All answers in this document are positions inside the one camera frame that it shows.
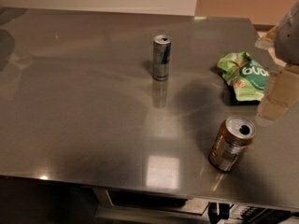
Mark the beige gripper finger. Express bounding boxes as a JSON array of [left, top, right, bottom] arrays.
[[255, 26, 278, 49], [256, 64, 299, 126]]

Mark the orange soda can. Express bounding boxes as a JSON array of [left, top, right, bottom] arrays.
[[208, 116, 256, 172]]

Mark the silver blue energy drink can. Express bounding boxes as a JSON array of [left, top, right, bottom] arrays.
[[152, 35, 172, 81]]

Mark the green crumpled snack bag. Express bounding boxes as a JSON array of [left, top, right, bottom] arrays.
[[217, 51, 269, 102]]

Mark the metal shelf under table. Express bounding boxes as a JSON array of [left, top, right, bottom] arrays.
[[93, 188, 209, 224]]

